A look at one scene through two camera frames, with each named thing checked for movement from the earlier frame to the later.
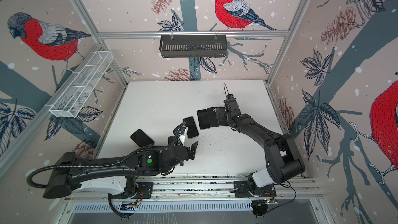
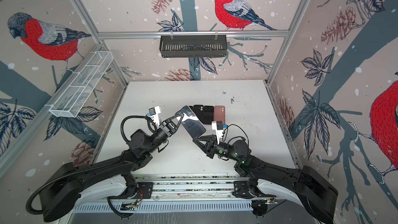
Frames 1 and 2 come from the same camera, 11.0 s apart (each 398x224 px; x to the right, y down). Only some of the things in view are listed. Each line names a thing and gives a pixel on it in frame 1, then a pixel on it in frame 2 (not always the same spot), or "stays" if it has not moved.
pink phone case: x=221 y=115 stays
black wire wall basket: x=181 y=46 stays
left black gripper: x=190 y=155 → x=167 y=127
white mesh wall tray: x=71 y=101 stays
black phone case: x=203 y=119 → x=208 y=114
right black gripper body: x=229 y=117 → x=212 y=154
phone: x=212 y=115 → x=199 y=110
